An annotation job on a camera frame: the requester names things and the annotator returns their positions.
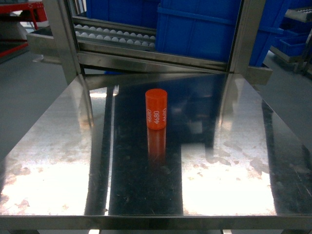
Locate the blue plastic bin right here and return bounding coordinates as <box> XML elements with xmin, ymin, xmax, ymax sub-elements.
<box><xmin>249</xmin><ymin>0</ymin><xmax>291</xmax><ymax>67</ymax></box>

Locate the orange cylindrical capacitor 4680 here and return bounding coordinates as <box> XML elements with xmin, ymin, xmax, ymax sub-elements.
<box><xmin>145</xmin><ymin>88</ymin><xmax>167</xmax><ymax>130</ymax></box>

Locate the stainless steel roller rack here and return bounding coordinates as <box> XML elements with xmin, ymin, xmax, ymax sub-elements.
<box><xmin>27</xmin><ymin>0</ymin><xmax>272</xmax><ymax>85</ymax></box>

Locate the red metal table frame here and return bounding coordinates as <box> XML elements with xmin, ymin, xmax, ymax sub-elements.
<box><xmin>0</xmin><ymin>0</ymin><xmax>47</xmax><ymax>59</ymax></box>

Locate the large blue plastic bin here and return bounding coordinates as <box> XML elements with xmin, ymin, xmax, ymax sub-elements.
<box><xmin>156</xmin><ymin>0</ymin><xmax>241</xmax><ymax>62</ymax></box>

